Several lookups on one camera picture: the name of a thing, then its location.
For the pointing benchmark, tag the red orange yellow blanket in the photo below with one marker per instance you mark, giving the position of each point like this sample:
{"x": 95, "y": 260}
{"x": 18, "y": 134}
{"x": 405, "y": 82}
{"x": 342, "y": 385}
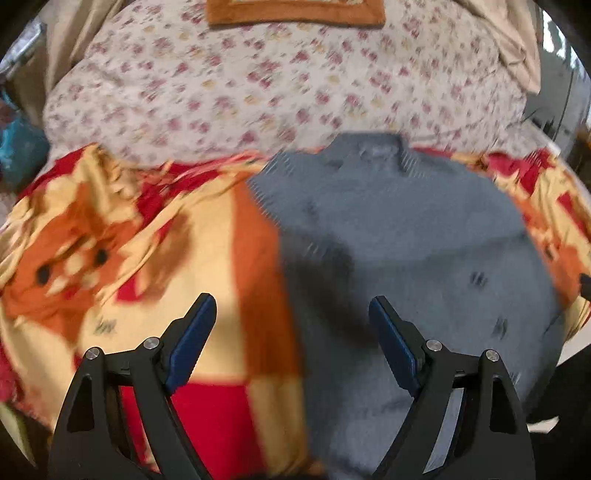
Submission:
{"x": 138, "y": 230}

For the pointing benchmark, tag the floral quilt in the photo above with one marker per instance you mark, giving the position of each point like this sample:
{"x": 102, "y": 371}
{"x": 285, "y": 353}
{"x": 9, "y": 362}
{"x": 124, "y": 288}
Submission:
{"x": 254, "y": 92}

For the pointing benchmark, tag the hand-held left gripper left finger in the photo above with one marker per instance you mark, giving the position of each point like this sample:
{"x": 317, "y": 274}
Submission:
{"x": 191, "y": 341}

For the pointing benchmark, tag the clear plastic bag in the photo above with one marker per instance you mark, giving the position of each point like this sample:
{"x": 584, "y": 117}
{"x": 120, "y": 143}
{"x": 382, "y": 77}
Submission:
{"x": 23, "y": 50}

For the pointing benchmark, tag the beige cloth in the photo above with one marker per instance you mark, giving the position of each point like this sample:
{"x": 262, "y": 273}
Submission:
{"x": 512, "y": 41}

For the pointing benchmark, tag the grey striped coat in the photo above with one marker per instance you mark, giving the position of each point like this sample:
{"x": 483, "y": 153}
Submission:
{"x": 392, "y": 230}

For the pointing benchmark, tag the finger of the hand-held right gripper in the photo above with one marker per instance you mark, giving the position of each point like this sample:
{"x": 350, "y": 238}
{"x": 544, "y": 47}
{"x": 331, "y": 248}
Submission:
{"x": 586, "y": 285}

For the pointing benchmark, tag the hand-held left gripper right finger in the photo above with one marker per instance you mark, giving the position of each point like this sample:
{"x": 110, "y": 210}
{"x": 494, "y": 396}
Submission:
{"x": 397, "y": 341}

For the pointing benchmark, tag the blue plastic bag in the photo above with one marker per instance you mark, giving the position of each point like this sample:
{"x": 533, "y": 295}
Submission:
{"x": 21, "y": 147}

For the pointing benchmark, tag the brown mat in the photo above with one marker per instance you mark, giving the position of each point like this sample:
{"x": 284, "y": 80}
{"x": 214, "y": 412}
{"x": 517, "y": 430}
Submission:
{"x": 295, "y": 11}

